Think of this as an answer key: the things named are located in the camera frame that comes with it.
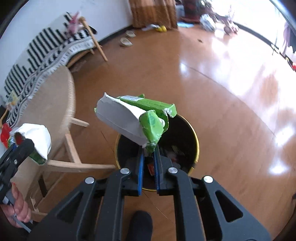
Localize yellow toy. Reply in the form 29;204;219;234
155;26;167;33

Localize white paper on floor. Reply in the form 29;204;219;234
142;24;159;32

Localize white green paper cup wrapper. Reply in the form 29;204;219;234
8;123;52;165

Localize far beige slipper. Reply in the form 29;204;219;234
125;31;136;38

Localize person's left hand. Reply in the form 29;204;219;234
1;183;32;228

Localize clear plastic bag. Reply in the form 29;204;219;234
200;14;216;32

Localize round wooden coffee table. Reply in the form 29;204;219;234
13;66;115;221

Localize brown curtain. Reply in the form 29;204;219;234
129;0;178;30

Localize green white torn carton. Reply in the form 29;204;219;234
94;93;177;153

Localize pink child's tricycle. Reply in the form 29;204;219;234
212;12;239;35

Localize wooden sofa frame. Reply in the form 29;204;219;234
66;14;108;68

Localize dark red plant pot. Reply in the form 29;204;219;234
181;0;202;24

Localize black gold-rimmed trash bin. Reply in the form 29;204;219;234
115;114;200;196

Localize trash pile in bin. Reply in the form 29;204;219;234
147;147;181;176

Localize black foam microphone tip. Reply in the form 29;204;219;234
125;210;153;241

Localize black white striped sofa cover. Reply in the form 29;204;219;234
1;13;95;128

